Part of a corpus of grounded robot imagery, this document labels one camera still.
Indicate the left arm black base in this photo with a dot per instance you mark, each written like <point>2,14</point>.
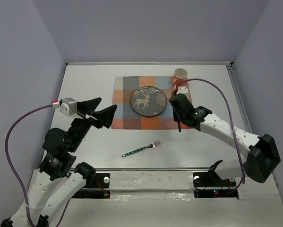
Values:
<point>96,189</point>

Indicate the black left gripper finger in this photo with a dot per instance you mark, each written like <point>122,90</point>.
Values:
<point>87,107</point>
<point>104,117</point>

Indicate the checkered orange blue cloth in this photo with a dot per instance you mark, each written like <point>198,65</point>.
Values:
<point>127,118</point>

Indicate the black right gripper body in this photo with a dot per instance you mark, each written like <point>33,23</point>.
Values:
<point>177,114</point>

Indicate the pink mug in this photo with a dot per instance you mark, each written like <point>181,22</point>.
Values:
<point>179,76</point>

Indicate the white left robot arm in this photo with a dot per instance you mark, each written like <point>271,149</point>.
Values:
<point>54,184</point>

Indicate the spoon with green handle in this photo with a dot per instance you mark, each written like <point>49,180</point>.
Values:
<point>179,125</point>

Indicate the grey reindeer plate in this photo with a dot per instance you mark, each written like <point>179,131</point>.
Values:
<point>148,101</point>

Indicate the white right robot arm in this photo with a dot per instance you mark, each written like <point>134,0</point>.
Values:
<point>257,155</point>

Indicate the fork with green handle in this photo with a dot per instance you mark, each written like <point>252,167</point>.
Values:
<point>152,145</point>

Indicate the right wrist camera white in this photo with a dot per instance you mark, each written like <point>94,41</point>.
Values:
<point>181,90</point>

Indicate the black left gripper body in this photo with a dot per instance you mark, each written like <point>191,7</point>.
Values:
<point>88,117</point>

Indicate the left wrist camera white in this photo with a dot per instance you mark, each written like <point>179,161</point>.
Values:
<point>67,106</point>

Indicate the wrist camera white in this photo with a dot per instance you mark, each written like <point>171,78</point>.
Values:
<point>67,106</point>
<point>181,90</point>

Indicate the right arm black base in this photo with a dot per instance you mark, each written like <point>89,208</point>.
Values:
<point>208,185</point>

